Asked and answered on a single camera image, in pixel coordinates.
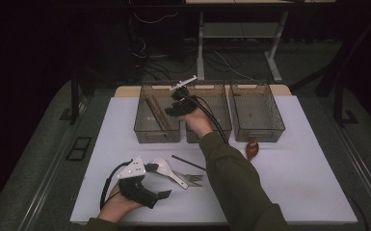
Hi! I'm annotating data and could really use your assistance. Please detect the thin white cable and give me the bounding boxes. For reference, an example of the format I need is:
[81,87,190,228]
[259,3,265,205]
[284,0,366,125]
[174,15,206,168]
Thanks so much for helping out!
[211,49,255,81]

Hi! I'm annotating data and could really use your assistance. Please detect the metal rail strip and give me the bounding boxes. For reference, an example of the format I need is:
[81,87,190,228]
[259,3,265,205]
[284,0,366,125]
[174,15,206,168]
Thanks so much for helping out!
[331,121,371,222]
[20,95,90,231]

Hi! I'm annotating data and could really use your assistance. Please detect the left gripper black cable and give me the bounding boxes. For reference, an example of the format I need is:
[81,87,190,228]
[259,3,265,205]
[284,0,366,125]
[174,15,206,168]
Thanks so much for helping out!
[99,159,133,211]

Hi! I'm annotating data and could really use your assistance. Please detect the black rectangular frame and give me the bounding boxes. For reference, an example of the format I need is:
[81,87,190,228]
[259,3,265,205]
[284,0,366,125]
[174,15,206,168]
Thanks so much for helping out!
[66,136,93,162]

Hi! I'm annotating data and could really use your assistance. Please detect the brown wooden spoon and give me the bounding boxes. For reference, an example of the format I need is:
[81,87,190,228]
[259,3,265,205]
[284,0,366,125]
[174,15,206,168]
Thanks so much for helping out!
[245,140,260,162]

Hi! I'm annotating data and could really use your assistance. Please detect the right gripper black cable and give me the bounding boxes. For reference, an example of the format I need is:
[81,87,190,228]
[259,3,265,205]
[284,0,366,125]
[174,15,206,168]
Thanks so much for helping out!
[184,94,229,145]

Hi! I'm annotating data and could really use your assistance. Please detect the metal fork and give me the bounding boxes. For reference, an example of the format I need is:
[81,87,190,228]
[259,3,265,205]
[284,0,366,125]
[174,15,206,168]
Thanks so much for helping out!
[172,170,205,181]
[176,175,204,188]

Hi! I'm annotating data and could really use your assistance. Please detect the person's left hand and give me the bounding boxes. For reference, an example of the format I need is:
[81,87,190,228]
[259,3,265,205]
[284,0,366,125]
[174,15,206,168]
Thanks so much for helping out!
[96,182,144,223]

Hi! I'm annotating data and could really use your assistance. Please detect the brown wooden chopstick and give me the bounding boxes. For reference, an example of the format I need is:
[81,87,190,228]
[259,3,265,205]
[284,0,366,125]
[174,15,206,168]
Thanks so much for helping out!
[151,95,173,131]
[147,95,172,132]

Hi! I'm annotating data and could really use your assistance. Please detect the white plastic spoon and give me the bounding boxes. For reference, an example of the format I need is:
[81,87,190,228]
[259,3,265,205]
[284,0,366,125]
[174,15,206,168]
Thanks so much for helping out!
[152,157,190,191]

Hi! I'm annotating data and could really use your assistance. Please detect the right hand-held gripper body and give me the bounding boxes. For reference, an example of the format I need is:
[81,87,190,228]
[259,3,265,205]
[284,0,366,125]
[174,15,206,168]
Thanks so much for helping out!
[169,75,200,117]

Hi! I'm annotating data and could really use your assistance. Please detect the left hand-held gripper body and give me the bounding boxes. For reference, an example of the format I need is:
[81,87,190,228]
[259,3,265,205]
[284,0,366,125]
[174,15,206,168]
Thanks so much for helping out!
[116,156,160,210]

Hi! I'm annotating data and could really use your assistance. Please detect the translucent brown plastic bin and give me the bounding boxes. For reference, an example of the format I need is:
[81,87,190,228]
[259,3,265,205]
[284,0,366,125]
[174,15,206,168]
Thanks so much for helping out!
[185,82,233,144]
[133,82,181,144]
[229,82,286,143]

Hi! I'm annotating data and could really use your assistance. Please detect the white desk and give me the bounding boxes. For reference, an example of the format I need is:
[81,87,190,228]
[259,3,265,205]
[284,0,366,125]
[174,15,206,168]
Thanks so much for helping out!
[184,0,336,83]

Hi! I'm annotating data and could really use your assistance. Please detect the white table sheet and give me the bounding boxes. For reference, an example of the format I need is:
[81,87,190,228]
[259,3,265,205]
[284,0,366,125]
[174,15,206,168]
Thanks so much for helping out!
[69,95,358,224]

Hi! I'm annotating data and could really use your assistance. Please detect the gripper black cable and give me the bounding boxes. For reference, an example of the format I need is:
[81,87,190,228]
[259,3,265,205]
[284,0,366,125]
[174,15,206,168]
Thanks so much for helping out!
[184,94,229,145]
[99,159,133,211]

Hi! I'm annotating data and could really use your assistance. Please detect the black metal stand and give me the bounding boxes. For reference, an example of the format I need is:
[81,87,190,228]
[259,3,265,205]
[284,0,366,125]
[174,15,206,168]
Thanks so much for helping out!
[289,13,371,128]
[59,68,94,126]

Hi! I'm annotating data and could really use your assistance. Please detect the thin black cable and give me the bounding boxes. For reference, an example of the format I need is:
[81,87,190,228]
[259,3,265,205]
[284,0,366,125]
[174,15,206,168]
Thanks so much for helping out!
[343,192,371,231]

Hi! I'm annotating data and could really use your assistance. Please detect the person's right hand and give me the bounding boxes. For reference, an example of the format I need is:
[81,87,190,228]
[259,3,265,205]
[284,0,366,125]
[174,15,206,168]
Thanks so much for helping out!
[177,104,214,140]

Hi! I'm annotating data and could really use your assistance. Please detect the tangled black cables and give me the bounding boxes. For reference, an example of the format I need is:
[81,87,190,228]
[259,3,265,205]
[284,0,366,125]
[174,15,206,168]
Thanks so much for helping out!
[131,32,254,82]

